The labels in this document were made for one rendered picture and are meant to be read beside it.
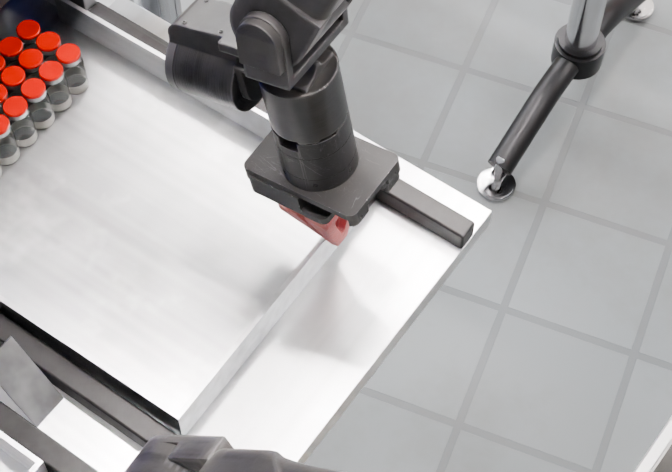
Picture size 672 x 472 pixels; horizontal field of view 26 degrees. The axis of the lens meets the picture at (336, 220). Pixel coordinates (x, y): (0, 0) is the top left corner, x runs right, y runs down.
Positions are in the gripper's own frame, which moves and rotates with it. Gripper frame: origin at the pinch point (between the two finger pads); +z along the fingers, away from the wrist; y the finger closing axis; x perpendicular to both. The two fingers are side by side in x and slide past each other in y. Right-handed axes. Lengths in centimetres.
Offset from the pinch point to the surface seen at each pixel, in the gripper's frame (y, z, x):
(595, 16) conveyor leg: 24, 67, -87
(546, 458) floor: 2, 93, -31
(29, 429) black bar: 9.9, -0.4, 26.2
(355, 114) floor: 56, 84, -65
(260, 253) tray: 5.7, 2.3, 3.5
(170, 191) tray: 15.3, 0.7, 2.9
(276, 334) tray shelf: 0.5, 3.4, 8.7
